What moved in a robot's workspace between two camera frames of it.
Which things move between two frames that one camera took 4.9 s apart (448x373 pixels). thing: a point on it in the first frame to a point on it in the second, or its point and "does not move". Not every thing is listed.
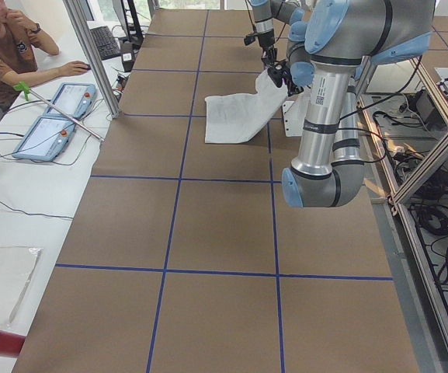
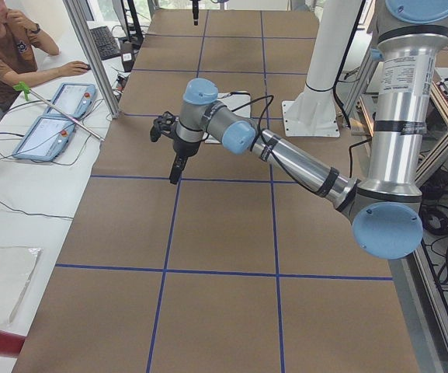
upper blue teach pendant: [74, 99] does not move
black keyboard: [106, 43] does not move
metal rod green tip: [22, 86] does not move
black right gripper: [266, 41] to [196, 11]
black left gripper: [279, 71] to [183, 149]
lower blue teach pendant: [46, 139] does not move
